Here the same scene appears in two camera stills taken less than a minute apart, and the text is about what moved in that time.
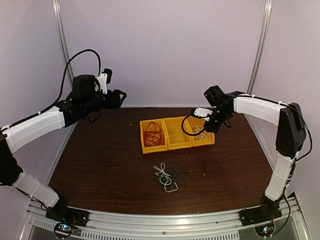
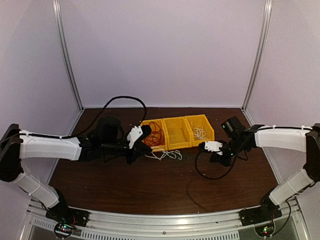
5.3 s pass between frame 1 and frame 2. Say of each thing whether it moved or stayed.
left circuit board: stayed
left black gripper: moved
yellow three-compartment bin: stayed
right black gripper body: moved
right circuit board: stayed
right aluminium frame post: stayed
